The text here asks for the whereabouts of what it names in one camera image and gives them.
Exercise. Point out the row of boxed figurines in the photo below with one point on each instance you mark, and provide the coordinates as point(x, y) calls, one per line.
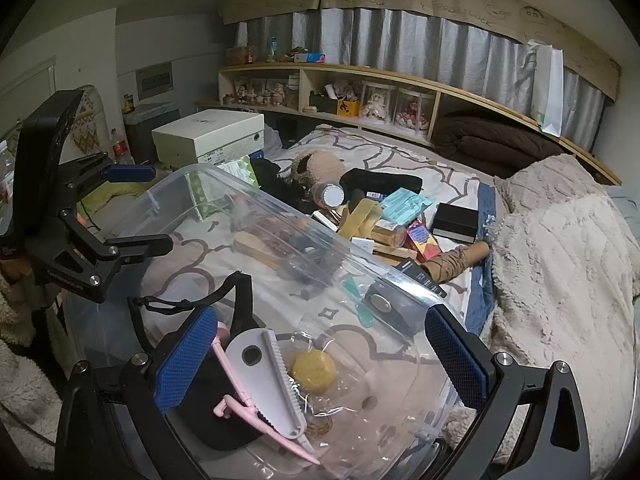
point(260, 92)

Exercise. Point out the grey wall panel box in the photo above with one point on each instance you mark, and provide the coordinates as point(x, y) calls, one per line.
point(154, 81)

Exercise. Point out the black compact case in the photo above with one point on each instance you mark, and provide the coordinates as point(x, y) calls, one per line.
point(385, 305)

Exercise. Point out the grey pillow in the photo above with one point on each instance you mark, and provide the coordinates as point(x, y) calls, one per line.
point(625, 210)

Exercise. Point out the black cap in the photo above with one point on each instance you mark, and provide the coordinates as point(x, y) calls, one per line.
point(210, 420)

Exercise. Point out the white shoe box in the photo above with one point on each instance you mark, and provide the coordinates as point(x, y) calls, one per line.
point(210, 132)

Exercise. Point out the teal face mask pack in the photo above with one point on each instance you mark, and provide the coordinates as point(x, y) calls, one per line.
point(405, 205)

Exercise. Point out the black rectangular box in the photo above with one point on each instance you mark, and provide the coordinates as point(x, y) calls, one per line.
point(455, 220)

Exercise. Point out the white paper bag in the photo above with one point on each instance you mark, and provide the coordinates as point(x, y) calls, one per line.
point(547, 90)

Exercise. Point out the zigzag patterned cloth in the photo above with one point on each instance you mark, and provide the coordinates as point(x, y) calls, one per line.
point(90, 125)

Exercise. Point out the clear bottle with white cap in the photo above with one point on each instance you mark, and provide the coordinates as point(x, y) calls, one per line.
point(331, 196)

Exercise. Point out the amber jar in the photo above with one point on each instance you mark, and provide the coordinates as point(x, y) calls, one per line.
point(389, 235)

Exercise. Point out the pink hair clip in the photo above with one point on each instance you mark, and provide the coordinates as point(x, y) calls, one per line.
point(240, 407)

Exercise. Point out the wooden brush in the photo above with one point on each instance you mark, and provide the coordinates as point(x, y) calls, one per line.
point(255, 247)

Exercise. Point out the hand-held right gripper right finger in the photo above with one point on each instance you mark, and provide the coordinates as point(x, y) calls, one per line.
point(455, 355)

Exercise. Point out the wooden shelf unit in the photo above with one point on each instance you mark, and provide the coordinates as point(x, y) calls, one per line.
point(400, 76)

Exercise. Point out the light green bedding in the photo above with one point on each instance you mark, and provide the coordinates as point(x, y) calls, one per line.
point(115, 195)

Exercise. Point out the snack bag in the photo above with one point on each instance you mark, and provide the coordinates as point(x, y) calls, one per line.
point(240, 56)

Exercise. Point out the clear plastic storage box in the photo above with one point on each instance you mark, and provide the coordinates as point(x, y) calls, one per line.
point(310, 260)

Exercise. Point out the green bottle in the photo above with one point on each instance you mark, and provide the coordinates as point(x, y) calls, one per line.
point(273, 50)

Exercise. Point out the grey curtain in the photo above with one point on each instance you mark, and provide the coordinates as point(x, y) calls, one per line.
point(425, 45)

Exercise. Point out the white comb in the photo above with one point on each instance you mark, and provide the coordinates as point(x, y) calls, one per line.
point(260, 380)

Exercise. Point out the black slim box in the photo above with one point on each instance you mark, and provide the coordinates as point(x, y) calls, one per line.
point(425, 280)

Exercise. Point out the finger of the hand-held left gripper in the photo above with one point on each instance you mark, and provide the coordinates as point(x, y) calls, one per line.
point(127, 172)
point(95, 260)

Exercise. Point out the yellow bin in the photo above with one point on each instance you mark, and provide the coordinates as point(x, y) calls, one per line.
point(348, 108)

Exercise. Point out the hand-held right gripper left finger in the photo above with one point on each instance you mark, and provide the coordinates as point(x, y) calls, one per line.
point(187, 355)

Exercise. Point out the grey storage bin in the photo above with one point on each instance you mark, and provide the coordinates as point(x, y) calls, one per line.
point(145, 125)

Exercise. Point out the beige textured pillows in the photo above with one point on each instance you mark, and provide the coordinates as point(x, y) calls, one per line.
point(565, 270)

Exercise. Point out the translucent yellow tape roll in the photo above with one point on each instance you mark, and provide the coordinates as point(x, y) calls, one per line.
point(357, 220)

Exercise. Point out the brown folded blanket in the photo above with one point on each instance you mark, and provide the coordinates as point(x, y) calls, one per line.
point(490, 145)

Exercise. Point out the brown plush toy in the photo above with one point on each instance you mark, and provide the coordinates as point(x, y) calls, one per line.
point(320, 167)

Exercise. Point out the black pouch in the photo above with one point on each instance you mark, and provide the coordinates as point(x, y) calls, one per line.
point(380, 180)

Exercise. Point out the blue box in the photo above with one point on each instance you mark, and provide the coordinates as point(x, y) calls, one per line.
point(310, 58)

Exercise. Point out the red label soda bottle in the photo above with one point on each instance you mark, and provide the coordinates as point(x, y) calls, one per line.
point(121, 147)

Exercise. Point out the green tissue pack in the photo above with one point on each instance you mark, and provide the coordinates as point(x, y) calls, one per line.
point(240, 167)

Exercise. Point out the red colourful packet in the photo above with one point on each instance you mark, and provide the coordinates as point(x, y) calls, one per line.
point(424, 242)

